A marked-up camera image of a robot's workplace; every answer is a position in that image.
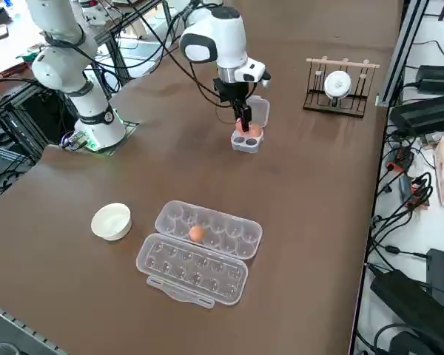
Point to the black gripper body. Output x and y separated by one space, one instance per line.
233 94

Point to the white bowl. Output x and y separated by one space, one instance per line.
111 222

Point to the wooden rack rod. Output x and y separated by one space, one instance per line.
340 63

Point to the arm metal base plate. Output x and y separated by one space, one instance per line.
131 127

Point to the aluminium camera post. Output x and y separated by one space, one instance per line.
403 48

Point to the black power adapter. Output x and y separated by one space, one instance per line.
438 77

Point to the brown egg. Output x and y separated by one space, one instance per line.
239 126
197 233
256 130

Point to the orange black plug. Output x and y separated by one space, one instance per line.
401 159
419 192

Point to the perforated metal rail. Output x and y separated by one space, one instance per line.
18 321

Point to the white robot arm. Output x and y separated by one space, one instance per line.
229 40
212 2

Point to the clear four-slot egg tray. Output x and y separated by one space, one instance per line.
260 111

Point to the transparent twelve-slot egg tray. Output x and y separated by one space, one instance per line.
192 266

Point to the long black power brick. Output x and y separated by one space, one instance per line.
425 114

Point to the flat black device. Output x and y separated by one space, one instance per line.
410 307

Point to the white cup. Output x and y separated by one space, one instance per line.
336 84

